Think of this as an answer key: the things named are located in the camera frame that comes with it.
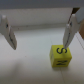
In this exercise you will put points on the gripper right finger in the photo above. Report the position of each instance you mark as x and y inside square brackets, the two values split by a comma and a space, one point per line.
[69, 31]

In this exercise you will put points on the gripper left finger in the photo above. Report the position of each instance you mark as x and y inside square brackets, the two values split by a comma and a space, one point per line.
[8, 31]

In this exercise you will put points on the yellow block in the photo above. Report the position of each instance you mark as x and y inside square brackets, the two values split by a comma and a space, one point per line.
[60, 56]

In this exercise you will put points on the white cabinet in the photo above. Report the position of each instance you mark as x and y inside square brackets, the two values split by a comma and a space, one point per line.
[36, 16]

